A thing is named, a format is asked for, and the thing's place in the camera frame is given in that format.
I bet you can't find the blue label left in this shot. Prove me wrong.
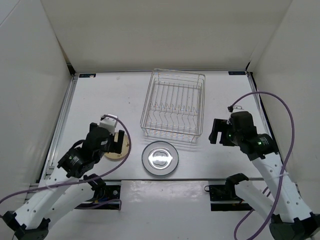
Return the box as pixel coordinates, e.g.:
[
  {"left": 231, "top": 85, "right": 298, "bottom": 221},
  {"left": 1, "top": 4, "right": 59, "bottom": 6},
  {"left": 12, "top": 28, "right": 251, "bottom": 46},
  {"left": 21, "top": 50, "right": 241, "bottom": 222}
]
[{"left": 78, "top": 73, "right": 96, "bottom": 78}]

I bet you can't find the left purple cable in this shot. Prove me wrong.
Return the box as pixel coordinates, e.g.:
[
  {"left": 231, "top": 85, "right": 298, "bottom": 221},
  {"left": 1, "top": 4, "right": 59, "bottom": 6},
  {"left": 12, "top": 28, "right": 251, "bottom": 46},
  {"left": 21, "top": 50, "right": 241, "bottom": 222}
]
[{"left": 0, "top": 114, "right": 133, "bottom": 211}]

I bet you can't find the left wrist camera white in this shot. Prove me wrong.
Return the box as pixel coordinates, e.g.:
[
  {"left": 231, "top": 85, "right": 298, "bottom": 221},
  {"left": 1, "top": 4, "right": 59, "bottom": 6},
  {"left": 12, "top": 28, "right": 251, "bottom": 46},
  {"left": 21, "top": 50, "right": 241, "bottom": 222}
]
[{"left": 98, "top": 114, "right": 118, "bottom": 135}]

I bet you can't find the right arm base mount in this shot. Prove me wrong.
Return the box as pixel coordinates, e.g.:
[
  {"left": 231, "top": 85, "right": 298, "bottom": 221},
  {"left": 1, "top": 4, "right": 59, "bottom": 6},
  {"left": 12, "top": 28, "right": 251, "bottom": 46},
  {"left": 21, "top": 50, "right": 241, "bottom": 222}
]
[{"left": 204, "top": 184, "right": 252, "bottom": 212}]

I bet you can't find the aluminium table edge rail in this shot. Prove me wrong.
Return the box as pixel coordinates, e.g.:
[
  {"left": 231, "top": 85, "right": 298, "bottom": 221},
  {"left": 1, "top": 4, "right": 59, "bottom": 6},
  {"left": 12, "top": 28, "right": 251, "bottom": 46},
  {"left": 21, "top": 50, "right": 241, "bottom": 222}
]
[{"left": 38, "top": 74, "right": 78, "bottom": 181}]

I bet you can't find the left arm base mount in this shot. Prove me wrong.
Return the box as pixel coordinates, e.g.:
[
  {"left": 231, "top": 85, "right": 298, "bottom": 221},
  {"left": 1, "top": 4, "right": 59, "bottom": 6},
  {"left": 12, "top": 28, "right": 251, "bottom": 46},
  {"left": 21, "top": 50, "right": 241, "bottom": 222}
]
[{"left": 75, "top": 181, "right": 122, "bottom": 211}]

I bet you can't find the purple cable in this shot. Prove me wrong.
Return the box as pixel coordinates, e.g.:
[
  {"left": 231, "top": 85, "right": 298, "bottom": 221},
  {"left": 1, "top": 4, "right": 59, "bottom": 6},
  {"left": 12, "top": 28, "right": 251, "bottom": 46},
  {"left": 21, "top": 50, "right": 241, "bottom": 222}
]
[
  {"left": 226, "top": 91, "right": 296, "bottom": 240},
  {"left": 0, "top": 114, "right": 133, "bottom": 211}
]

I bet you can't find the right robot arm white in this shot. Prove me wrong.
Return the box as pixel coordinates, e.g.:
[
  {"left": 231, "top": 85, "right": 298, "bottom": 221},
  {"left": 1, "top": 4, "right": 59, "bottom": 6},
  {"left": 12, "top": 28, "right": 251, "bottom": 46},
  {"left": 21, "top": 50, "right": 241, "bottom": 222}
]
[{"left": 208, "top": 111, "right": 320, "bottom": 240}]

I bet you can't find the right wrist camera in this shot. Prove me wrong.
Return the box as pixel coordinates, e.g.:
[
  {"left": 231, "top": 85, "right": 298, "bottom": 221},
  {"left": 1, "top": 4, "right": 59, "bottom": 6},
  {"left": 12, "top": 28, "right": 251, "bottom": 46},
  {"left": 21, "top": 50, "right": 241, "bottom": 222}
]
[{"left": 227, "top": 105, "right": 244, "bottom": 124}]

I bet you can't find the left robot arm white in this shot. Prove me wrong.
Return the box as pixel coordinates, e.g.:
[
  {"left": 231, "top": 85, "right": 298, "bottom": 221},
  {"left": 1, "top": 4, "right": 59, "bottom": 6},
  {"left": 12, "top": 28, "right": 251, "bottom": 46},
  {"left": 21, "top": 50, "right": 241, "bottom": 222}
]
[{"left": 1, "top": 117, "right": 129, "bottom": 240}]

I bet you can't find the blue label right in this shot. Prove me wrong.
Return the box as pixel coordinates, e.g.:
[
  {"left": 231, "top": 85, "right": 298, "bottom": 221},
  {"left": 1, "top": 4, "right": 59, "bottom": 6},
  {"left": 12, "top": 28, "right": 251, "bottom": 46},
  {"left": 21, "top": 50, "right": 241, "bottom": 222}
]
[{"left": 228, "top": 71, "right": 246, "bottom": 76}]

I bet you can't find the blue label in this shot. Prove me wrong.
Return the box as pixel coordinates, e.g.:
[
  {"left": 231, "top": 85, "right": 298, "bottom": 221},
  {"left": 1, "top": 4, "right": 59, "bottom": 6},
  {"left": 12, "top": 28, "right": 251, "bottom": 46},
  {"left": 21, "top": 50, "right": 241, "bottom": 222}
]
[
  {"left": 78, "top": 73, "right": 96, "bottom": 78},
  {"left": 228, "top": 71, "right": 246, "bottom": 76}
]

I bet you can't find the wire dish rack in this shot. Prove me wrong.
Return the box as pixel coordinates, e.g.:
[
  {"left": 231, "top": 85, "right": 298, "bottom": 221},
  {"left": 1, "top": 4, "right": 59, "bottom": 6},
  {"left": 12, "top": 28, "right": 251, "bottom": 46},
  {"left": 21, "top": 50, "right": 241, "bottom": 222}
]
[{"left": 140, "top": 68, "right": 206, "bottom": 144}]

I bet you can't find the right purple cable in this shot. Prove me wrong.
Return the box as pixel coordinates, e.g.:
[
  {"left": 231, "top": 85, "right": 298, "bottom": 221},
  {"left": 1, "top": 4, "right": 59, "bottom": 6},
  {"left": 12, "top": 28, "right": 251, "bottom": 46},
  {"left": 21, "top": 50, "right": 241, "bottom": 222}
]
[{"left": 226, "top": 91, "right": 296, "bottom": 240}]

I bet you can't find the beige wooden plate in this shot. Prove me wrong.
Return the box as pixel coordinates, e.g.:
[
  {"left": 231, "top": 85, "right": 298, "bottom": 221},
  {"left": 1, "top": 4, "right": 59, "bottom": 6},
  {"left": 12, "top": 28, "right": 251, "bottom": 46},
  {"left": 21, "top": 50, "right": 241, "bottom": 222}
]
[{"left": 104, "top": 133, "right": 130, "bottom": 161}]

